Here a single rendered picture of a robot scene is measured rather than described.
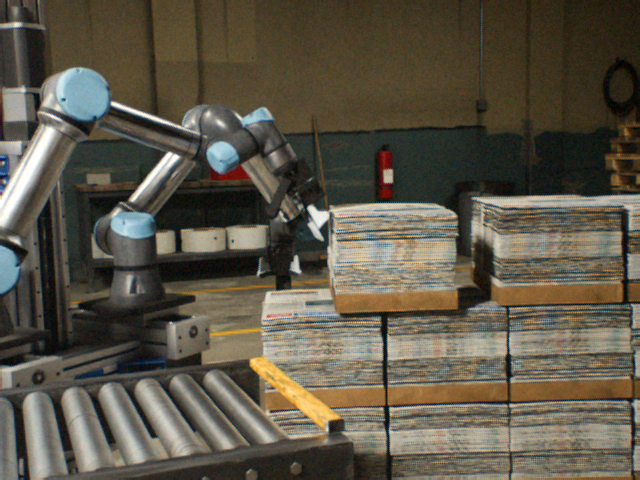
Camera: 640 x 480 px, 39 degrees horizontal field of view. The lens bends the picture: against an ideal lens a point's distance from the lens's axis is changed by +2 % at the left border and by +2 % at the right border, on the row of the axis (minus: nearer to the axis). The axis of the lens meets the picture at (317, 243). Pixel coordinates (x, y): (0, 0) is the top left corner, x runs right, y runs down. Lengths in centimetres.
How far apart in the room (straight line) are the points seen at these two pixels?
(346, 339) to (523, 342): 42
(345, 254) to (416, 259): 17
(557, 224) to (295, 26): 706
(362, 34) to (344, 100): 68
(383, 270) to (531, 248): 35
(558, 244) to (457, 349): 34
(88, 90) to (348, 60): 730
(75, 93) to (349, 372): 88
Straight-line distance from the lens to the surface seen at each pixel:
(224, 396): 162
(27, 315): 235
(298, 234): 266
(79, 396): 167
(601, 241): 221
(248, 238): 819
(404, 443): 220
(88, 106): 201
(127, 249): 244
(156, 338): 239
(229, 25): 887
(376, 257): 207
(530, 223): 216
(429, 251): 209
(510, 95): 1003
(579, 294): 220
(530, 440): 226
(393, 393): 216
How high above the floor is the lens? 124
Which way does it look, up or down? 7 degrees down
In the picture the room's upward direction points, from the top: 2 degrees counter-clockwise
